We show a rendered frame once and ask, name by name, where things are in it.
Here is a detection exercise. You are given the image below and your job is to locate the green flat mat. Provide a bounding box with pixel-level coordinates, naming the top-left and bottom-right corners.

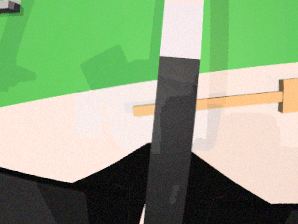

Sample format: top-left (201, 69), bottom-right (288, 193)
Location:
top-left (0, 0), bottom-right (298, 108)

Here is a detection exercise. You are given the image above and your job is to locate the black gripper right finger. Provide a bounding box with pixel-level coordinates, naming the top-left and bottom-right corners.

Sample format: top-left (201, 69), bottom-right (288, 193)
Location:
top-left (182, 153), bottom-right (298, 224)

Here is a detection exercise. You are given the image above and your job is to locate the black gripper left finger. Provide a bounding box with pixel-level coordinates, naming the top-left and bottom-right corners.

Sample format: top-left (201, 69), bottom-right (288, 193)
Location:
top-left (0, 143), bottom-right (152, 224)

